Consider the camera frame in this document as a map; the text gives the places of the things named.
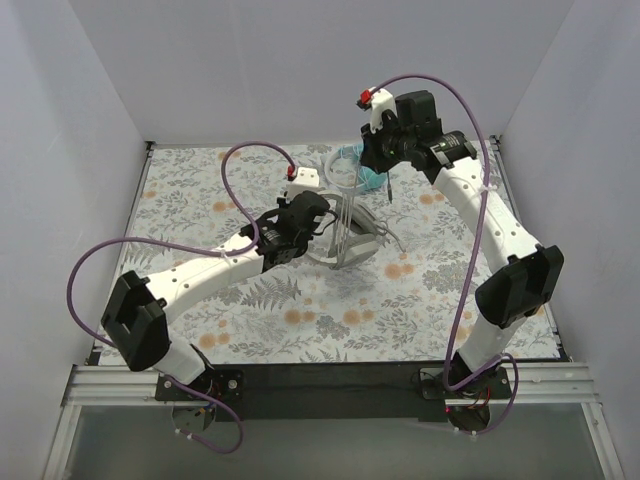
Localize teal white headphones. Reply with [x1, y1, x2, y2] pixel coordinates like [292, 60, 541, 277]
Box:
[322, 143, 387, 195]

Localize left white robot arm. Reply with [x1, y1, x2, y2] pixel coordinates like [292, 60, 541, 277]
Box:
[101, 191, 330, 400]

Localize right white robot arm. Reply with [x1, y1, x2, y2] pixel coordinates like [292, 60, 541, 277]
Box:
[357, 89, 564, 398]

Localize floral table mat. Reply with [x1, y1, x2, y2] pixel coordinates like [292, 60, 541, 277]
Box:
[121, 144, 489, 364]

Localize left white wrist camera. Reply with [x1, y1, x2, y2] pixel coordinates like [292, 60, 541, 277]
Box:
[285, 166, 320, 200]

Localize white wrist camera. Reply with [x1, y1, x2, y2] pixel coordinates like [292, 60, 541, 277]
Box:
[285, 166, 320, 200]
[357, 88, 396, 133]

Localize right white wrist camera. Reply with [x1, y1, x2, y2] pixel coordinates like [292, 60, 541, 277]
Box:
[357, 88, 396, 133]

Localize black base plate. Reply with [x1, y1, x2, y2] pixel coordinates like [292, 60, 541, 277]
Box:
[154, 359, 511, 426]

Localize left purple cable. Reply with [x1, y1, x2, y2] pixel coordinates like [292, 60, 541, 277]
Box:
[66, 141, 299, 455]

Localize aluminium frame rail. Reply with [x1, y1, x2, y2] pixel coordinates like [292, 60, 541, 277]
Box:
[39, 364, 171, 480]

